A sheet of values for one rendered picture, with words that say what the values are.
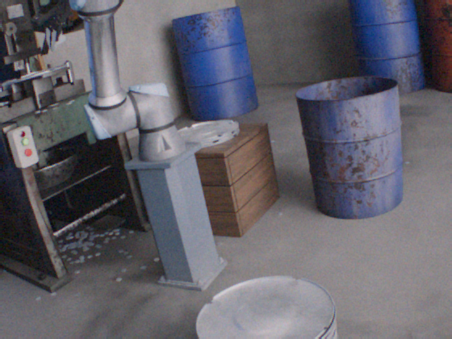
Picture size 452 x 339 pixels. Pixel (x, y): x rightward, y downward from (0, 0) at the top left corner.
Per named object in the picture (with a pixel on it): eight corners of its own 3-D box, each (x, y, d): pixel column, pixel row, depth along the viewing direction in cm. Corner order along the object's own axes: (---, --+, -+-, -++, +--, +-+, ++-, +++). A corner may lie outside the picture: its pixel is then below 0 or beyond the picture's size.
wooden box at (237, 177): (280, 197, 217) (267, 122, 206) (241, 237, 187) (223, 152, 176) (206, 194, 238) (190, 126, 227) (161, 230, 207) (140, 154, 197)
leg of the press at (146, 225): (162, 222, 217) (115, 23, 188) (145, 233, 208) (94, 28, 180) (55, 202, 273) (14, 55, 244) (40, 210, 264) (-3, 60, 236)
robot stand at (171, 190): (228, 262, 170) (201, 142, 156) (203, 291, 155) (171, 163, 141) (184, 259, 179) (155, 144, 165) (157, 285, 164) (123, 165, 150)
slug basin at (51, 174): (98, 169, 205) (93, 147, 202) (37, 199, 180) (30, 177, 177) (58, 165, 225) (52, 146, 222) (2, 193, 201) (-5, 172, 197)
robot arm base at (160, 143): (194, 144, 156) (187, 115, 152) (169, 161, 143) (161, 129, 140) (156, 146, 163) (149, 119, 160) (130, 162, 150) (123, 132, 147)
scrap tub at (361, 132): (418, 182, 200) (409, 75, 185) (390, 226, 170) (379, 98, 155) (335, 177, 226) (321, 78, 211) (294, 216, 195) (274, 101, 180)
